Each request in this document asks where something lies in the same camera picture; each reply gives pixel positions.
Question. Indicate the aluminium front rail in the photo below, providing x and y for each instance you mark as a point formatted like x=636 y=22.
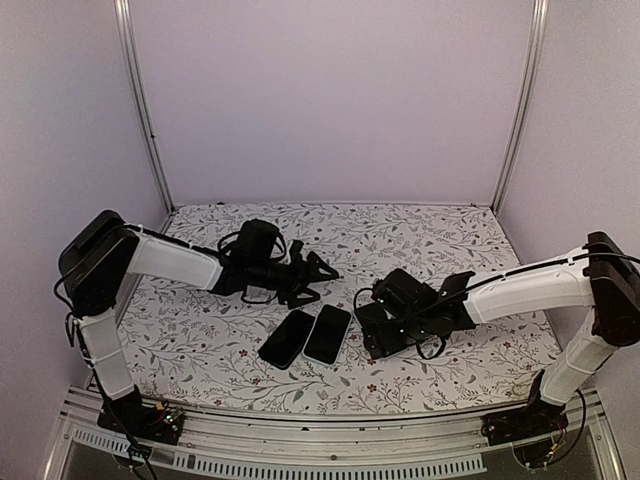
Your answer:
x=218 y=443

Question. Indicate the aluminium left rear frame post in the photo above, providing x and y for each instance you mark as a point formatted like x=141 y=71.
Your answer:
x=127 y=39

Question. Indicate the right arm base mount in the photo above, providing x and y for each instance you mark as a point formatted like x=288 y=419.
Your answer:
x=530 y=422

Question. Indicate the aluminium frame post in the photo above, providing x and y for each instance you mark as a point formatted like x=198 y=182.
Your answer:
x=127 y=39
x=531 y=65

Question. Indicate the black phone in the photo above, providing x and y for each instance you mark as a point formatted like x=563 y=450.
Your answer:
x=327 y=335
x=286 y=342

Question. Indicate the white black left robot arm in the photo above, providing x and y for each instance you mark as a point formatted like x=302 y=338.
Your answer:
x=94 y=265

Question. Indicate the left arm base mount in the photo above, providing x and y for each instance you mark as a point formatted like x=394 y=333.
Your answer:
x=159 y=423

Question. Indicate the aluminium right rear frame post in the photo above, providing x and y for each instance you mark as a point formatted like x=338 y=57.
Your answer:
x=531 y=65

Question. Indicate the black phone in dark case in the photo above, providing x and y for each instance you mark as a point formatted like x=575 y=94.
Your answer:
x=286 y=342

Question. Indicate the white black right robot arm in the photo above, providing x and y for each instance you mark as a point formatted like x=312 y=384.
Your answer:
x=597 y=277

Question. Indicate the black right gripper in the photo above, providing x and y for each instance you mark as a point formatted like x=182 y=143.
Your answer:
x=390 y=344

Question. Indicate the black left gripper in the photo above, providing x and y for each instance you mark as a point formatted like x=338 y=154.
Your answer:
x=301 y=279

